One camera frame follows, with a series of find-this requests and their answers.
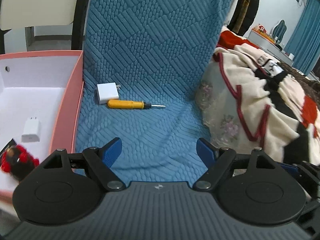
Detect white USB-C charger cube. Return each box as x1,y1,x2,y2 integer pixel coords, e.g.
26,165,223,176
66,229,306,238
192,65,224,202
21,117,41,142

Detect red black toy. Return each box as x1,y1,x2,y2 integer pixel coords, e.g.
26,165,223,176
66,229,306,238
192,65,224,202
1,145,40,181

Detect floral lace bed cover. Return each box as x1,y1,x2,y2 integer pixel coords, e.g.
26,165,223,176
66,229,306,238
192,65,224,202
195,61,253,154

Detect white charger with prongs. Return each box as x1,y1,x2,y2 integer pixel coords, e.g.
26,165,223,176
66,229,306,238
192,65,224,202
97,82,121,105

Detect cream red trimmed blanket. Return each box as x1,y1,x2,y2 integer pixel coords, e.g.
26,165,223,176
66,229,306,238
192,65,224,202
212,27,319,165

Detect pink storage box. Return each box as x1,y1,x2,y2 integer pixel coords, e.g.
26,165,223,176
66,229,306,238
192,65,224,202
0,50,85,205

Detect blue textured chair cushion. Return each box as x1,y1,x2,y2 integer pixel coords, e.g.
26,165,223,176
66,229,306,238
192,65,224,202
76,0,232,184

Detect white desk with items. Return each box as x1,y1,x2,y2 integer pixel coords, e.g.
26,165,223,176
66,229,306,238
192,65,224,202
248,29,293,67

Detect blue desk chair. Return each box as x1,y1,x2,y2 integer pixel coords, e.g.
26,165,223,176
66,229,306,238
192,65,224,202
271,20,287,42

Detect blue curtain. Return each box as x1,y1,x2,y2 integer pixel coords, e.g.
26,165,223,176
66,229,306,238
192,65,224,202
285,0,319,75

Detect hanging dark clothes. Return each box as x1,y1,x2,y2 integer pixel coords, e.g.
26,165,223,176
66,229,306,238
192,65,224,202
227,0,260,36

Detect yellow handled screwdriver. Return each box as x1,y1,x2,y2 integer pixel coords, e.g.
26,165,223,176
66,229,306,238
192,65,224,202
107,100,166,109

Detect cream chair with black frame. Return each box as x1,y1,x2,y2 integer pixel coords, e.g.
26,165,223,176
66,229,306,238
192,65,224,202
1,0,89,54

